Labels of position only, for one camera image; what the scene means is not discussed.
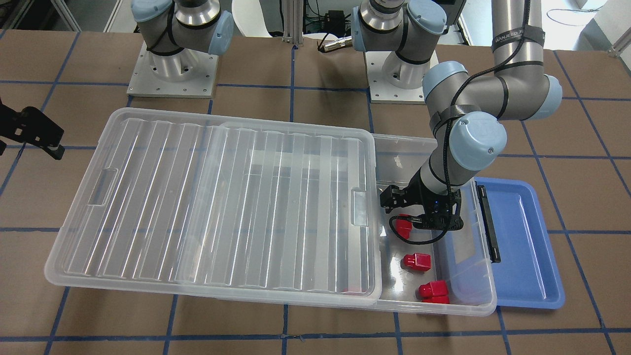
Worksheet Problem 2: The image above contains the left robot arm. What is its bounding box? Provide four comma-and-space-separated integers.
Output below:
350, 0, 562, 232

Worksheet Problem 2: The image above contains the red block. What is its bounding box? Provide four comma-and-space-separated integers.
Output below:
394, 215, 413, 240
401, 252, 432, 272
418, 280, 450, 305

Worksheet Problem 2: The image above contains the clear plastic storage box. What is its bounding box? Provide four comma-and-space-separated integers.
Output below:
370, 134, 497, 317

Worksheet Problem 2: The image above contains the red block middle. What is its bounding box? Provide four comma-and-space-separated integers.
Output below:
401, 252, 432, 272

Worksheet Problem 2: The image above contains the red block upper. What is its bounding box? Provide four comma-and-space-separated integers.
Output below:
394, 215, 413, 240

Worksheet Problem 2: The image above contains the white chair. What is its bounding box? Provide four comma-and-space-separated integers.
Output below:
231, 0, 272, 38

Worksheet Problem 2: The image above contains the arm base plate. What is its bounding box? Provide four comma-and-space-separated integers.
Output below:
364, 51, 439, 105
127, 43, 219, 99

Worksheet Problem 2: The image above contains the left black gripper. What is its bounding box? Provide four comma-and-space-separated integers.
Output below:
379, 171, 464, 231

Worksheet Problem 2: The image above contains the clear plastic box lid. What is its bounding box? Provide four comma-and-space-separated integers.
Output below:
44, 107, 382, 308

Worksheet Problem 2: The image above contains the blue plastic tray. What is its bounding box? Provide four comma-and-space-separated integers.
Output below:
475, 177, 565, 310

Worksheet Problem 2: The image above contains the red block front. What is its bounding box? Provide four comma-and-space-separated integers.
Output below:
418, 280, 450, 305

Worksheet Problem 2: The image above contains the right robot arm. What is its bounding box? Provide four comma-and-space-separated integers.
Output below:
0, 0, 234, 160

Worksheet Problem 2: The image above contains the black box latch handle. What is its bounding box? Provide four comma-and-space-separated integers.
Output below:
476, 183, 502, 263

